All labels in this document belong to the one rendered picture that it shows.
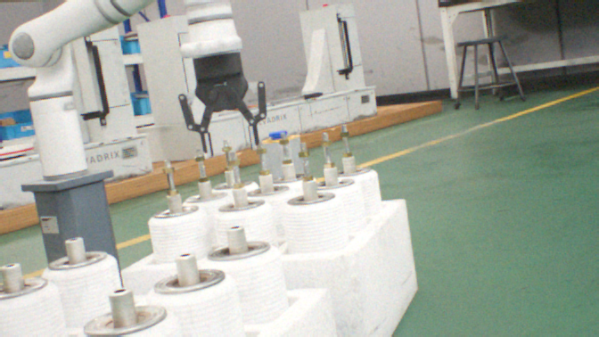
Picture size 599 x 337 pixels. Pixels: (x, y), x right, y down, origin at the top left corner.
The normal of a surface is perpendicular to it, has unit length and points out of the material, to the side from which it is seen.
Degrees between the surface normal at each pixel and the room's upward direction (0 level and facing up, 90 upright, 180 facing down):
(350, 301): 90
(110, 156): 90
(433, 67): 90
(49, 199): 94
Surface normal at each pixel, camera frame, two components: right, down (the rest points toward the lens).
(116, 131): 0.74, -0.03
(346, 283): -0.32, 0.18
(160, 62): -0.65, 0.20
